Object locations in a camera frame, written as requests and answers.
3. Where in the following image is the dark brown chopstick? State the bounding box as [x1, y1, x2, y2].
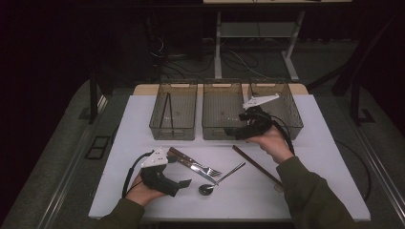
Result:
[231, 145, 284, 190]
[231, 144, 285, 189]
[168, 93, 176, 136]
[160, 92, 170, 129]

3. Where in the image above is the black metal stand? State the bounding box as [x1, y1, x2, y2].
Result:
[307, 12, 405, 127]
[77, 68, 116, 125]

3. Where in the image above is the white metal desk frame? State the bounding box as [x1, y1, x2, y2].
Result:
[202, 0, 352, 82]

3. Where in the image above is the person's right hand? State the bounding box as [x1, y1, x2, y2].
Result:
[245, 126, 295, 165]

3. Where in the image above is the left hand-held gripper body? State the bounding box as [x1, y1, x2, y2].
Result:
[139, 146, 181, 198]

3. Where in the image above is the long thin black cable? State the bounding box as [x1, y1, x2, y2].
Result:
[333, 138, 374, 206]

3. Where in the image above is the tangle of floor cables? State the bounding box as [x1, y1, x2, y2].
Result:
[149, 34, 271, 80]

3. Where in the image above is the hand-held gripper black cable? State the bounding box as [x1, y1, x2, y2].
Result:
[121, 150, 156, 198]
[270, 114, 296, 156]

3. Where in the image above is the white table mat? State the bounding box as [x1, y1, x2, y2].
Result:
[88, 94, 372, 222]

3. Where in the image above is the wooden-handled steel fork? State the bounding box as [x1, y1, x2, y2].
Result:
[173, 154, 224, 178]

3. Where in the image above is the clear brown plastic bin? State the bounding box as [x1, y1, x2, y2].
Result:
[148, 79, 199, 141]
[247, 78, 305, 141]
[201, 78, 248, 141]

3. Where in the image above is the aluminium rail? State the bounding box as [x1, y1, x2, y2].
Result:
[352, 123, 405, 220]
[37, 94, 109, 229]

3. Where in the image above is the right hand-held gripper black cable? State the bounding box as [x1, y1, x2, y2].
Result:
[270, 114, 296, 156]

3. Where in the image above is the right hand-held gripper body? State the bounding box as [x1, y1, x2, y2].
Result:
[235, 93, 281, 141]

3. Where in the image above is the steel spoon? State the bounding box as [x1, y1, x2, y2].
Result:
[198, 160, 247, 197]

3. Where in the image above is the person's left hand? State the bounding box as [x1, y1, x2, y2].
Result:
[124, 173, 166, 207]

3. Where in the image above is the left hand-held gripper black cable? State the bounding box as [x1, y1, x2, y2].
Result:
[121, 150, 156, 198]

